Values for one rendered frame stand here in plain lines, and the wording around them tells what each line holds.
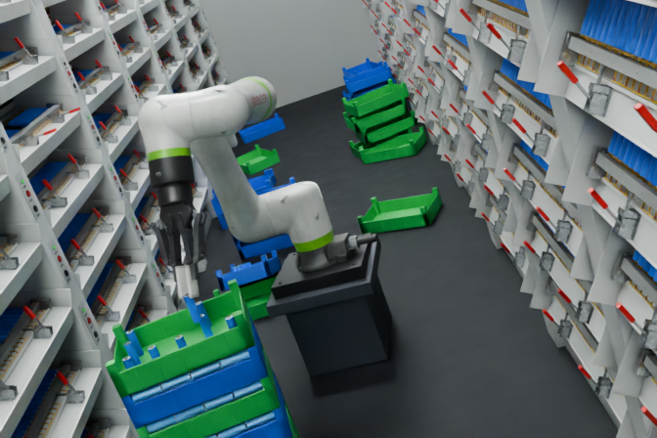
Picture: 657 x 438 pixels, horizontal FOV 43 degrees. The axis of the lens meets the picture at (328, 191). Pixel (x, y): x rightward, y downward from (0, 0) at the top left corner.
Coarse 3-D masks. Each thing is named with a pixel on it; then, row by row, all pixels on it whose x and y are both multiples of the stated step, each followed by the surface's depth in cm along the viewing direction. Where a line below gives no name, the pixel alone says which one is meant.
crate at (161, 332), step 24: (216, 312) 192; (240, 312) 172; (120, 336) 187; (144, 336) 190; (168, 336) 191; (192, 336) 187; (216, 336) 172; (240, 336) 173; (120, 360) 183; (144, 360) 184; (168, 360) 172; (192, 360) 173; (216, 360) 174; (120, 384) 171; (144, 384) 172
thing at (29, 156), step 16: (32, 96) 265; (48, 96) 265; (64, 96) 266; (0, 112) 249; (64, 112) 264; (48, 128) 245; (64, 128) 249; (16, 144) 208; (48, 144) 234; (32, 160) 220
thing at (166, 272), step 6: (156, 252) 336; (156, 258) 330; (156, 264) 322; (162, 264) 314; (162, 270) 323; (168, 270) 315; (162, 276) 318; (168, 276) 315; (168, 282) 313; (174, 282) 313; (168, 288) 299; (174, 288) 308; (174, 294) 308; (174, 300) 307
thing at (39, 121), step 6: (54, 108) 260; (42, 114) 251; (48, 114) 252; (36, 120) 244; (42, 120) 246; (48, 120) 249; (30, 126) 237; (36, 126) 241; (24, 132) 231; (30, 132) 235; (12, 138) 224; (18, 138) 225
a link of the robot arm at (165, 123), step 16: (160, 96) 174; (176, 96) 173; (144, 112) 172; (160, 112) 171; (176, 112) 171; (144, 128) 172; (160, 128) 171; (176, 128) 171; (192, 128) 172; (160, 144) 171; (176, 144) 172
